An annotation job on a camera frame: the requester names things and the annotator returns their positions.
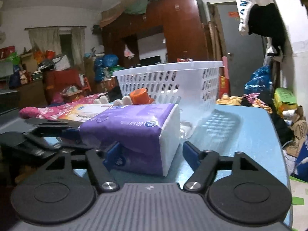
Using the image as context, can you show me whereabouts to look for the purple tissue pack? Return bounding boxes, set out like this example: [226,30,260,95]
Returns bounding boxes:
[79,104,181,176]

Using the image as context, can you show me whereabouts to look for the white plush toy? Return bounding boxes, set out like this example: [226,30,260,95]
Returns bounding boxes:
[93,95,133,106]

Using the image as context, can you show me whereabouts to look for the white plastic basket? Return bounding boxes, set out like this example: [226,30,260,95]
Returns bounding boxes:
[113,61,223,139]

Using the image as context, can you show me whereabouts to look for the flat orange white box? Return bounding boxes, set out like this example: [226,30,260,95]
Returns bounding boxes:
[58,104,111,123]

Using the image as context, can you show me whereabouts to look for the red cabinet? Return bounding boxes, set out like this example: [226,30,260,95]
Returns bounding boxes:
[42,69,82,104]

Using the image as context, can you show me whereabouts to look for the yellow patterned cloth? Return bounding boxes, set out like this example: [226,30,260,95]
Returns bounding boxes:
[216,93,273,114]

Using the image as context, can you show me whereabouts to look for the beige window curtains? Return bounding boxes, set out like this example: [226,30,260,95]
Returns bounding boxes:
[27,26,86,67]

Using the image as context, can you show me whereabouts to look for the blue plastic bag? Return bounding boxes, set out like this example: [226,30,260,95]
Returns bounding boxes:
[244,66,271,94]

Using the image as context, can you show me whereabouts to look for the green yellow box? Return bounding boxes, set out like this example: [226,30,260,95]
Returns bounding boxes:
[274,88,298,116]

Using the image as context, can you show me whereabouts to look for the grey door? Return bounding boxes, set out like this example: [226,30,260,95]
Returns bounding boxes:
[216,2,264,96]

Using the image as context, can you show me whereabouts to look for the dark red wooden wardrobe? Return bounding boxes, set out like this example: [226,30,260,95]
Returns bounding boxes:
[101,0,213,67]

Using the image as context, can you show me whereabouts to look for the black hanging garment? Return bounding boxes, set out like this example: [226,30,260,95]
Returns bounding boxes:
[248,3,285,61]

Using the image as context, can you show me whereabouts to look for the green cloth on wardrobe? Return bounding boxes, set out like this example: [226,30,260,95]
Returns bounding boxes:
[124,0,159,15]

